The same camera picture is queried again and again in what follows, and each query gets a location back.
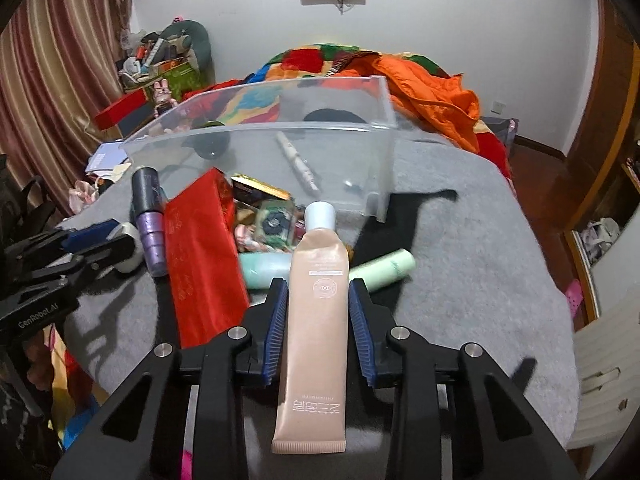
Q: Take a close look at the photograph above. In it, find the white tape roll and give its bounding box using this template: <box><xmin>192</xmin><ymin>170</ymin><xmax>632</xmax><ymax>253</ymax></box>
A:
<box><xmin>98</xmin><ymin>222</ymin><xmax>143</xmax><ymax>278</ymax></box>

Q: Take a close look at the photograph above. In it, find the purple black spray bottle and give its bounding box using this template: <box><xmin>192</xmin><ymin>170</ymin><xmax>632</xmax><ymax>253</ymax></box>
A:
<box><xmin>131</xmin><ymin>167</ymin><xmax>167</xmax><ymax>278</ymax></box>

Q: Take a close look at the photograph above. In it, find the red pouch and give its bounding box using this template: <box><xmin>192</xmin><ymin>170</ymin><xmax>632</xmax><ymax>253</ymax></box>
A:
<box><xmin>164</xmin><ymin>168</ymin><xmax>250</xmax><ymax>348</ymax></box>

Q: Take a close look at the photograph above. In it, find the mint green bottle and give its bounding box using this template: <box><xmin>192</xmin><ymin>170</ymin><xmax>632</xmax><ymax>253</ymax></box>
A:
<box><xmin>239</xmin><ymin>252</ymin><xmax>292</xmax><ymax>290</ymax></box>

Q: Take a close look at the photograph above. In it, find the pale green tube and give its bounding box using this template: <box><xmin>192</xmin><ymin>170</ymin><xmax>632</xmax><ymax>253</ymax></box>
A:
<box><xmin>349</xmin><ymin>249</ymin><xmax>416</xmax><ymax>292</ymax></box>

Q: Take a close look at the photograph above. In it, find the beige cosmetic tube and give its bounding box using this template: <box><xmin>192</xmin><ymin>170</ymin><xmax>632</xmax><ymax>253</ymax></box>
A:
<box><xmin>271</xmin><ymin>202</ymin><xmax>349</xmax><ymax>455</ymax></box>

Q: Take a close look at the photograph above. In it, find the braided pastel rope ring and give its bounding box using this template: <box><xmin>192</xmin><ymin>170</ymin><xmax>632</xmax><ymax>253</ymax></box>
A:
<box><xmin>233</xmin><ymin>223</ymin><xmax>296</xmax><ymax>254</ymax></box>

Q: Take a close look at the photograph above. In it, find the clear flower block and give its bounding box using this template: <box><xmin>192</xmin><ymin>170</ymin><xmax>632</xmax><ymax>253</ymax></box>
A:
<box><xmin>254</xmin><ymin>200</ymin><xmax>295</xmax><ymax>249</ymax></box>

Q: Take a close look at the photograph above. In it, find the Max blade box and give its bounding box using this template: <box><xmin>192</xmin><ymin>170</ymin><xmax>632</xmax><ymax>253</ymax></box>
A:
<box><xmin>230</xmin><ymin>174</ymin><xmax>292</xmax><ymax>207</ymax></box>

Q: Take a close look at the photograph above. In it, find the white slim pen tube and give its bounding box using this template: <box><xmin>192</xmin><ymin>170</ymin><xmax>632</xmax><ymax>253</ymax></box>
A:
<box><xmin>276</xmin><ymin>131</ymin><xmax>320</xmax><ymax>196</ymax></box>

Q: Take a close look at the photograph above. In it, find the clear plastic storage bin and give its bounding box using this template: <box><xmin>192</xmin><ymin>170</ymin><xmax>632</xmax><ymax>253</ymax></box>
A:
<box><xmin>124</xmin><ymin>76</ymin><xmax>397</xmax><ymax>220</ymax></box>

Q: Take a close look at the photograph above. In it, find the grey fuzzy blanket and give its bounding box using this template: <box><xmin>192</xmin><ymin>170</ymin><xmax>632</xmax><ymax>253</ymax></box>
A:
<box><xmin>63</xmin><ymin>134</ymin><xmax>579</xmax><ymax>442</ymax></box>

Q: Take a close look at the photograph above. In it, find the red gift box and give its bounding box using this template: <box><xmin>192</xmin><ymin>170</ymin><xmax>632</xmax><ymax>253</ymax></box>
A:
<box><xmin>93</xmin><ymin>88</ymin><xmax>148</xmax><ymax>130</ymax></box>

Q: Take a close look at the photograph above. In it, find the rabbit figurine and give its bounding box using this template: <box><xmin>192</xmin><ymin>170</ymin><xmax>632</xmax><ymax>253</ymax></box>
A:
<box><xmin>153</xmin><ymin>78</ymin><xmax>178</xmax><ymax>116</ymax></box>

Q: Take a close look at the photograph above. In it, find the striped brown curtain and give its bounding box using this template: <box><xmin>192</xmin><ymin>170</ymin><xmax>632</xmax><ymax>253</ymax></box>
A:
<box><xmin>1</xmin><ymin>0</ymin><xmax>132</xmax><ymax>214</ymax></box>

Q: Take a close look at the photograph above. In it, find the green neck pillow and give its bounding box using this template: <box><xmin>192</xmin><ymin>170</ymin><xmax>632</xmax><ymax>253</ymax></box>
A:
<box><xmin>160</xmin><ymin>20</ymin><xmax>212</xmax><ymax>73</ymax></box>

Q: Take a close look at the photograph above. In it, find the orange puffer jacket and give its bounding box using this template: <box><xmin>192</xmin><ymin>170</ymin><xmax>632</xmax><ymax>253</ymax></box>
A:
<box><xmin>337</xmin><ymin>53</ymin><xmax>480</xmax><ymax>153</ymax></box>

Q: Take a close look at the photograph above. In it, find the wooden door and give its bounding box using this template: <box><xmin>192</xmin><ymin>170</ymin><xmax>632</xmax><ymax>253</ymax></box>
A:
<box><xmin>566</xmin><ymin>0</ymin><xmax>639</xmax><ymax>231</ymax></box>

